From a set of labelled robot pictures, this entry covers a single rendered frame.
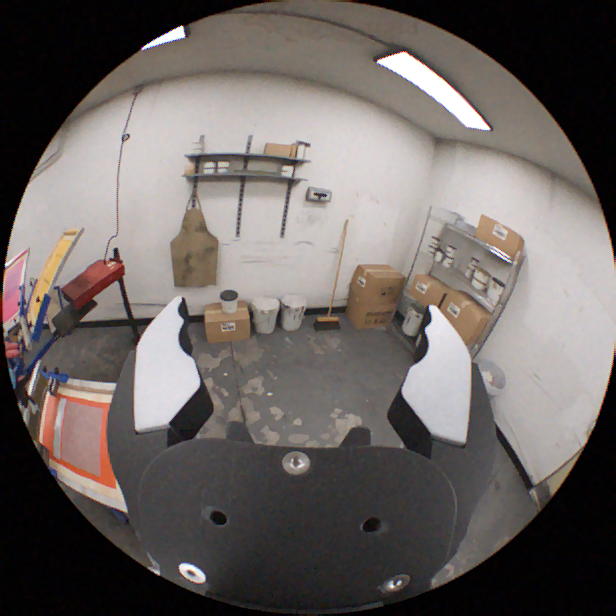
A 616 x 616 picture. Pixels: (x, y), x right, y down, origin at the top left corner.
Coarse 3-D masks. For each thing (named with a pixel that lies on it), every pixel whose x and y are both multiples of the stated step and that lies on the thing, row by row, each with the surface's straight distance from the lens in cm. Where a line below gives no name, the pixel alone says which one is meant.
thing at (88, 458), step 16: (48, 432) 137; (64, 432) 124; (48, 448) 135; (64, 448) 122; (80, 448) 113; (96, 448) 105; (64, 464) 121; (80, 464) 111; (96, 464) 104; (96, 480) 104; (112, 480) 98
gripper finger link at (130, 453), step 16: (128, 368) 9; (128, 384) 8; (112, 400) 8; (128, 400) 8; (112, 416) 8; (128, 416) 8; (112, 432) 8; (128, 432) 7; (160, 432) 7; (112, 448) 8; (128, 448) 7; (144, 448) 7; (160, 448) 6; (112, 464) 7; (128, 464) 7; (144, 464) 7; (128, 480) 7; (128, 496) 7; (128, 512) 7
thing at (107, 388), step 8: (64, 384) 135; (72, 384) 128; (80, 384) 124; (88, 384) 119; (96, 384) 116; (104, 384) 113; (112, 384) 110; (96, 392) 118; (104, 392) 114; (112, 392) 110; (64, 480) 116; (80, 488) 107; (88, 496) 103; (96, 496) 100; (104, 496) 96; (112, 504) 94; (120, 504) 91
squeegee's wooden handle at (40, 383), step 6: (36, 378) 130; (42, 378) 130; (36, 384) 127; (42, 384) 130; (36, 390) 127; (42, 390) 130; (36, 396) 127; (36, 402) 126; (30, 408) 124; (30, 414) 123; (36, 414) 126; (30, 420) 123; (36, 420) 126; (30, 426) 123; (36, 426) 126; (30, 432) 123; (36, 438) 126
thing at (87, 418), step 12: (60, 396) 137; (48, 408) 143; (72, 408) 125; (84, 408) 119; (96, 408) 113; (108, 408) 109; (48, 420) 139; (72, 420) 122; (84, 420) 115; (96, 420) 110; (72, 432) 119; (84, 432) 113; (96, 432) 108
